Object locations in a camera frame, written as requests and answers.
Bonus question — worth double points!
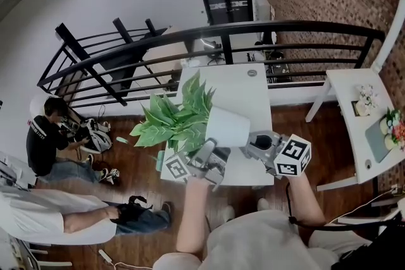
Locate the colourful flower bouquet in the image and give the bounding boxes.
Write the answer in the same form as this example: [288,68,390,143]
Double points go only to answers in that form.
[378,106,405,152]

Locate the white square table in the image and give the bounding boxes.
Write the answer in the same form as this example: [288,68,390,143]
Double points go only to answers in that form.
[159,63,275,187]

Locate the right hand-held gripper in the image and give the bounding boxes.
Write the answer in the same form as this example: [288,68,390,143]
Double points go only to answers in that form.
[241,130,313,181]

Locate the white pipe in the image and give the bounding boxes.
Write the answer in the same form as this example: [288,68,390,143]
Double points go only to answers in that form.
[370,0,405,74]

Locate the white flower pot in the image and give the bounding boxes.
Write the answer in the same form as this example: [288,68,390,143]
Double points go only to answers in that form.
[204,106,252,149]

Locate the black bag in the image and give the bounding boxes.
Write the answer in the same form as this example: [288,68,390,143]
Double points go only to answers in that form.
[117,195,153,226]

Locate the person's grey shirt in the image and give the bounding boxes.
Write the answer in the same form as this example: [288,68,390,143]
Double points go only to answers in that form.
[153,209,374,270]

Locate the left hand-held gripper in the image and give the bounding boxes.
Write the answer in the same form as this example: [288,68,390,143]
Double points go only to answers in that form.
[163,138,232,193]

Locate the white power strip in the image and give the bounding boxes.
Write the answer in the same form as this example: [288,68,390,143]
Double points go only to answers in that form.
[97,249,113,264]

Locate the black metal railing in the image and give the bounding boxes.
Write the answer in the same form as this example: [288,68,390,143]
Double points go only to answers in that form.
[37,20,386,109]

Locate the white long side table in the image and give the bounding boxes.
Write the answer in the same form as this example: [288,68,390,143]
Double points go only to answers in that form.
[304,68,405,192]

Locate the black office chair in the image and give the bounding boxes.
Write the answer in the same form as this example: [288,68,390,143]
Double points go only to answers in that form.
[206,40,226,66]

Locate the green artificial leafy plant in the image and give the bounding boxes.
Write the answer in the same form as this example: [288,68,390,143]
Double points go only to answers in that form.
[129,70,218,156]

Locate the person's left forearm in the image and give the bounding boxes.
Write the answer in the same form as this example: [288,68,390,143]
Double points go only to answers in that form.
[175,176,212,254]

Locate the white flowers in box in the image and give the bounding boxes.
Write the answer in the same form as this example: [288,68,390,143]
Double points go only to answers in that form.
[353,83,381,118]

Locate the person's right forearm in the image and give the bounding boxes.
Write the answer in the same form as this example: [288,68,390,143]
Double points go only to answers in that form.
[285,173,327,227]

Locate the white and black backpack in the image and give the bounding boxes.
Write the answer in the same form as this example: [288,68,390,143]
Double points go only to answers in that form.
[73,118,113,155]

